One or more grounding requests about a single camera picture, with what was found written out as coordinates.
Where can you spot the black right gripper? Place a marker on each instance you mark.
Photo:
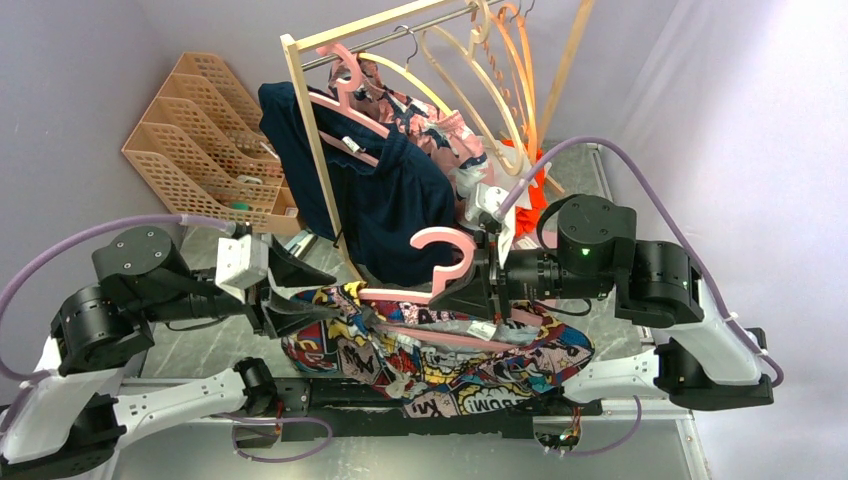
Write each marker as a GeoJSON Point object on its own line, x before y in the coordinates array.
{"type": "Point", "coordinates": [472, 295]}

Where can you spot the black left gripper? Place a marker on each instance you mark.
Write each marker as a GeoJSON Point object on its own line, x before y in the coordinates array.
{"type": "Point", "coordinates": [275, 313]}

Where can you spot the pink plastic hanger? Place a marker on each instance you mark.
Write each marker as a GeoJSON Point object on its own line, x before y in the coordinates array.
{"type": "Point", "coordinates": [351, 99]}
{"type": "Point", "coordinates": [441, 275]}

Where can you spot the comic print shorts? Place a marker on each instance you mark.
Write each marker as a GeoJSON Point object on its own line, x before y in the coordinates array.
{"type": "Point", "coordinates": [439, 364]}

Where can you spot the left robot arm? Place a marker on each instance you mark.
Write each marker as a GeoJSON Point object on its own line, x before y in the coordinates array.
{"type": "Point", "coordinates": [63, 424]}

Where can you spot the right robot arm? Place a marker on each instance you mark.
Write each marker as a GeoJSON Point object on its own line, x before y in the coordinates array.
{"type": "Point", "coordinates": [709, 363]}

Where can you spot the navy blue shorts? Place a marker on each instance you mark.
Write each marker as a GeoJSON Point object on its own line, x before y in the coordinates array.
{"type": "Point", "coordinates": [380, 207]}

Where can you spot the pink patterned shorts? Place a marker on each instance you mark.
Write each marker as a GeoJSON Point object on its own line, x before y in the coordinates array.
{"type": "Point", "coordinates": [443, 136]}

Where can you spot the light blue stapler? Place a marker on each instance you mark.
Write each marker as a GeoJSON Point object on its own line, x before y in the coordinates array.
{"type": "Point", "coordinates": [300, 245]}

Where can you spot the orange cloth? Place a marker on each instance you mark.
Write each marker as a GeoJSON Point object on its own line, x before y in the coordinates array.
{"type": "Point", "coordinates": [531, 203]}

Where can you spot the peach plastic file organizer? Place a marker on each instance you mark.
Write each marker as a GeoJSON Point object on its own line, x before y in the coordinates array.
{"type": "Point", "coordinates": [198, 146]}

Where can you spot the wooden clothes rack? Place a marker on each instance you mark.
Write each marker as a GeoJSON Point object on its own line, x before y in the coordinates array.
{"type": "Point", "coordinates": [302, 55]}

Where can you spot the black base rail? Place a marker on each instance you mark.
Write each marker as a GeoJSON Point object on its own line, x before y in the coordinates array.
{"type": "Point", "coordinates": [356, 410]}

